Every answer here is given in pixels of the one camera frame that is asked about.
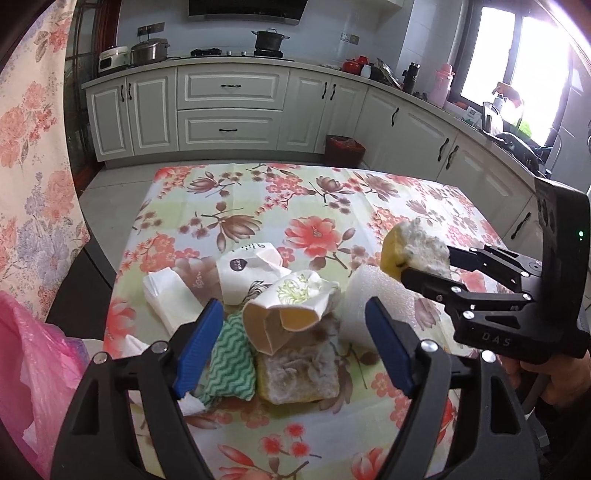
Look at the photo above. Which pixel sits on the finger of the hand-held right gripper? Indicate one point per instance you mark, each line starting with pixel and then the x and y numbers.
pixel 498 265
pixel 443 288

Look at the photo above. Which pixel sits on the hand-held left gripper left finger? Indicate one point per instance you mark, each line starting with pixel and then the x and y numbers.
pixel 196 355

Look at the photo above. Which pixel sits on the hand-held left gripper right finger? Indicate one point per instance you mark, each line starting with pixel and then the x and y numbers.
pixel 390 350

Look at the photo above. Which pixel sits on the yellow sponge white scourer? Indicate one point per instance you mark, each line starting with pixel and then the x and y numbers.
pixel 415 249
pixel 295 374

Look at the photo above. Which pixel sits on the white paper cup dark print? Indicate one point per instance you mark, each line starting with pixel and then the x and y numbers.
pixel 244 277

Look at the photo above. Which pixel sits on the crushed paper cup green print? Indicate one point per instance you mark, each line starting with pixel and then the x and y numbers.
pixel 295 295

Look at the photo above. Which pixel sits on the pink trash bag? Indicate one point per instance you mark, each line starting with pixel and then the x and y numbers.
pixel 32 378

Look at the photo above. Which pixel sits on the person's right hand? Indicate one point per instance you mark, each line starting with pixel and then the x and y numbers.
pixel 568 383

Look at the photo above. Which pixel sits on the green zigzag cloth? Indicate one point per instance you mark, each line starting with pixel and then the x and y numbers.
pixel 231 364

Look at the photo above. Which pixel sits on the crumpled white tissue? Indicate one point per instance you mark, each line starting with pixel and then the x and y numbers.
pixel 191 405

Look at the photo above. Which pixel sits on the white paper napkin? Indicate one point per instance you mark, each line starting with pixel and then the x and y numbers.
pixel 171 300

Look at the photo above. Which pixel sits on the white foam sheet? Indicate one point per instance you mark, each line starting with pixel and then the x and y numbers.
pixel 364 286

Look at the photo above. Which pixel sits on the black pan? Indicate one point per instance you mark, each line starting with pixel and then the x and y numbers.
pixel 517 145

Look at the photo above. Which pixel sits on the white spray bottle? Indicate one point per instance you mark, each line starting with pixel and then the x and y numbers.
pixel 505 99

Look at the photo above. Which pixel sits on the brown bin red bag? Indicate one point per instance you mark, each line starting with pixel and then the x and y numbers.
pixel 344 151

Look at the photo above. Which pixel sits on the floral tablecloth table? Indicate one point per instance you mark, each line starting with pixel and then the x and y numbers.
pixel 286 207

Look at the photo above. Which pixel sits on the pink thermos jug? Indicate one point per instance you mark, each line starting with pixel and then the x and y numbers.
pixel 441 87

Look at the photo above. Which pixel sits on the black thermos bottle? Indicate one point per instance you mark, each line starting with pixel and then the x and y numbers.
pixel 411 78

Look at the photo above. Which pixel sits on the kitchen window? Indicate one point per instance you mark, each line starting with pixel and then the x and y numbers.
pixel 517 46

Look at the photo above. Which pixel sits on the steel tray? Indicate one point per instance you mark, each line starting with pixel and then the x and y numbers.
pixel 388 73

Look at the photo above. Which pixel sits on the small white bottle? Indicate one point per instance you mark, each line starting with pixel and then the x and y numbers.
pixel 366 71

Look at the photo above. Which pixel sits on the red kettle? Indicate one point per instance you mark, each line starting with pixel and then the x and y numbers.
pixel 354 65

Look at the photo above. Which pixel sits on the white lower kitchen cabinets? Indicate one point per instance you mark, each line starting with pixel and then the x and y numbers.
pixel 231 87

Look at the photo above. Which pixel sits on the floral curtain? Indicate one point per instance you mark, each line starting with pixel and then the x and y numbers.
pixel 32 138

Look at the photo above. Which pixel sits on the black cooking pot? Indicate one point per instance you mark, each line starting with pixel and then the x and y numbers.
pixel 270 41

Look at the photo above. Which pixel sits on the black gas stove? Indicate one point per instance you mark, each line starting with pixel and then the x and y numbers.
pixel 217 53

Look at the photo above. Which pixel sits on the silver rice cooker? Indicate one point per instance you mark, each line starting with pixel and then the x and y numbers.
pixel 150 52

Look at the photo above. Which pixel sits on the white rice cooker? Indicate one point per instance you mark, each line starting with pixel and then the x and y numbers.
pixel 113 60

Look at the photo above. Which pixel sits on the black range hood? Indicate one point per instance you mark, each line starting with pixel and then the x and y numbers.
pixel 249 8

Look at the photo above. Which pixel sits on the grey wall socket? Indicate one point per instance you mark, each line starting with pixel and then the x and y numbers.
pixel 350 38

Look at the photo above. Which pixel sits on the dark wall socket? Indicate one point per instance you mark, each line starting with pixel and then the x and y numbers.
pixel 150 28

